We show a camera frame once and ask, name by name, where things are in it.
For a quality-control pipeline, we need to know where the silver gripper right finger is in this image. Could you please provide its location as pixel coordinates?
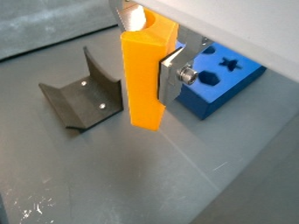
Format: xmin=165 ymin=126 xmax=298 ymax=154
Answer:
xmin=158 ymin=26 xmax=213 ymax=106

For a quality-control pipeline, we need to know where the yellow arch block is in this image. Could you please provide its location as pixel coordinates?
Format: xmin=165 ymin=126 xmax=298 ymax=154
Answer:
xmin=121 ymin=9 xmax=180 ymax=130

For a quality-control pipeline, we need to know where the blue foam shape board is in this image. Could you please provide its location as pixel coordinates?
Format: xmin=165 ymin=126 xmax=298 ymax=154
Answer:
xmin=177 ymin=43 xmax=268 ymax=120

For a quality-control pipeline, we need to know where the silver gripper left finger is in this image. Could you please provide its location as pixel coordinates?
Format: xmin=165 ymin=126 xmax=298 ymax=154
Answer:
xmin=109 ymin=0 xmax=146 ymax=32

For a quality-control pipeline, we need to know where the black curved bracket stand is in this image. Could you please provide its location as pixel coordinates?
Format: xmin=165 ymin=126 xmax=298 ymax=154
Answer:
xmin=39 ymin=47 xmax=125 ymax=131

